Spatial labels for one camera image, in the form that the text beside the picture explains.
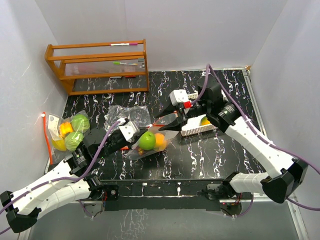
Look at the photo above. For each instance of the pink white marker pen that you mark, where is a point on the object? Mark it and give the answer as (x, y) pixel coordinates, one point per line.
(124, 44)

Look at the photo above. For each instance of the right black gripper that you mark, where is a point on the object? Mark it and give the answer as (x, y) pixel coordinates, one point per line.
(175, 125)

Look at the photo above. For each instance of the wooden orange shelf rack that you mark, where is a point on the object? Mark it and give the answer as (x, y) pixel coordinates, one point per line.
(73, 62)

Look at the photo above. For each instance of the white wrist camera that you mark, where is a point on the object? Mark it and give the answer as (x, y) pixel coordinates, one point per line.
(180, 96)
(129, 131)

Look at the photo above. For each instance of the clear red zip bag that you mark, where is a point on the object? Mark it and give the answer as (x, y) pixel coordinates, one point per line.
(55, 144)

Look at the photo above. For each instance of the green lime fruit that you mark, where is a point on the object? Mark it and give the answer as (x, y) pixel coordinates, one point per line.
(147, 141)

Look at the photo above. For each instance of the green yellow mango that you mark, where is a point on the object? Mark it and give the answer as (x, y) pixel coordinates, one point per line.
(204, 121)

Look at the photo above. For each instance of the light green cabbage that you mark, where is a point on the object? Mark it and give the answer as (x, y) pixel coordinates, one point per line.
(80, 123)

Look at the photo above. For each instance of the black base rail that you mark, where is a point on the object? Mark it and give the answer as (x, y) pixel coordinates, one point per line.
(163, 194)

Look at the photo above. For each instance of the green marker pen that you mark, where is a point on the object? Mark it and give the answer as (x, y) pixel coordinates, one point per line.
(124, 63)

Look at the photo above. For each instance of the red tomato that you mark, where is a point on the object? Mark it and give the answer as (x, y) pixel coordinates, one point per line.
(140, 151)

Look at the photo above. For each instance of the yellow bell pepper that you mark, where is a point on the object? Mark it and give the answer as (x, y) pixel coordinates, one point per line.
(64, 129)

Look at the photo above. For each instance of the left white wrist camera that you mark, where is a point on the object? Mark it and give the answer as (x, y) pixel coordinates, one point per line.
(129, 131)

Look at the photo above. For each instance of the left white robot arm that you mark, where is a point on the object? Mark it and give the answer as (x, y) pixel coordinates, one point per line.
(70, 180)

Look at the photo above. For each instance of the dark green cabbage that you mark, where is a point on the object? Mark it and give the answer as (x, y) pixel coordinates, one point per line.
(72, 140)

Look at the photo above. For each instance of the white plastic basket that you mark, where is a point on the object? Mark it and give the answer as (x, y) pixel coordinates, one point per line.
(192, 126)

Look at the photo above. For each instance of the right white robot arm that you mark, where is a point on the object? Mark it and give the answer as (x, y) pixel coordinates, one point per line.
(283, 172)

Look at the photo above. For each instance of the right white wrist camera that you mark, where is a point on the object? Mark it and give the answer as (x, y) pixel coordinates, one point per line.
(180, 96)

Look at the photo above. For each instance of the orange fruit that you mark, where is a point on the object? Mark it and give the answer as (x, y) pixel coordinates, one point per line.
(160, 142)

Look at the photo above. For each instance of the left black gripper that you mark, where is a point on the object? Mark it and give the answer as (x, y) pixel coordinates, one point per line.
(135, 138)

